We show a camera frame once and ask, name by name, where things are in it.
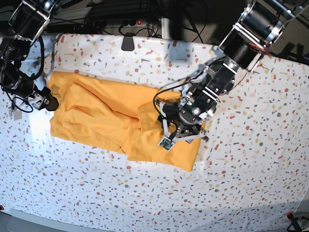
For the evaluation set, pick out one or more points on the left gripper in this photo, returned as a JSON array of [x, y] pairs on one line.
[[183, 120]]

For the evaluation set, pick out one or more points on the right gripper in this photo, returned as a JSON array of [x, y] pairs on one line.
[[43, 99]]

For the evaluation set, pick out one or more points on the orange yellow T-shirt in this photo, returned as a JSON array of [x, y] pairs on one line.
[[115, 116]]

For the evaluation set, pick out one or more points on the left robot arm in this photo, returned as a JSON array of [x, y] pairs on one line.
[[256, 30]]

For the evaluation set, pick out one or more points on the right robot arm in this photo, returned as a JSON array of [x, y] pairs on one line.
[[23, 29]]

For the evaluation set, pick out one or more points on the black table clamp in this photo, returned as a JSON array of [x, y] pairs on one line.
[[128, 43]]

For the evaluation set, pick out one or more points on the white vertical pole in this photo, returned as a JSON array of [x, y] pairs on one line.
[[165, 28]]

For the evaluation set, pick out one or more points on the red black clamp right corner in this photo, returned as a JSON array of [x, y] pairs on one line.
[[294, 226]]

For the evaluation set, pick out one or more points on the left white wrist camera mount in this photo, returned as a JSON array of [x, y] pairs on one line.
[[176, 137]]

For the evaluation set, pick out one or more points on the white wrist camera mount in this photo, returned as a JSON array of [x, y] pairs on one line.
[[176, 137], [19, 106]]

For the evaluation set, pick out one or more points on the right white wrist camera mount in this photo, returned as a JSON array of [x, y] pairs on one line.
[[19, 106]]

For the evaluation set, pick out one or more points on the power strip with red switch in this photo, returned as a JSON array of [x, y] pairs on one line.
[[92, 25]]

